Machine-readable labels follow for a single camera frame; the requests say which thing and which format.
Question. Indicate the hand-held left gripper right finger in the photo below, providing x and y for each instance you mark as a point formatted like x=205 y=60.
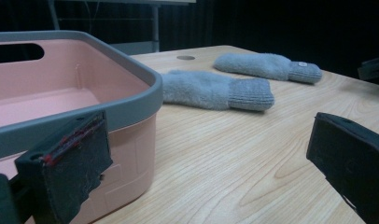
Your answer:
x=352 y=155

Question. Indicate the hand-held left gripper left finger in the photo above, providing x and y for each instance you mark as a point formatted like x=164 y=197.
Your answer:
x=69 y=168

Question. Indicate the pink plastic basket grey rim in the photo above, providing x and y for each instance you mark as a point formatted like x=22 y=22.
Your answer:
x=63 y=81

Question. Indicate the grey fuzzy mitten white tag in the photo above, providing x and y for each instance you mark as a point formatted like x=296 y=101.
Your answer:
x=265 y=66

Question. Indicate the grey round table grommet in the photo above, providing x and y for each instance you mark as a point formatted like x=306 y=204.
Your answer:
x=185 y=58

